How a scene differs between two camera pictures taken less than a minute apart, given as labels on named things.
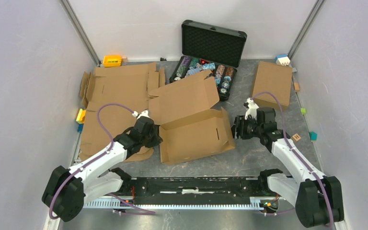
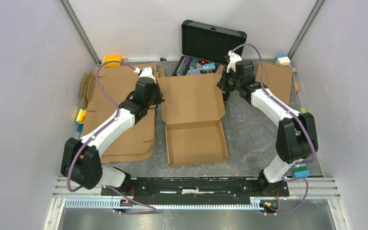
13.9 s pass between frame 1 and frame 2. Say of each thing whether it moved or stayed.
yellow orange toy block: stayed
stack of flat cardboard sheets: stayed
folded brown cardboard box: stayed
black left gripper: moved
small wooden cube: stayed
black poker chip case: stayed
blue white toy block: stayed
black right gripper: moved
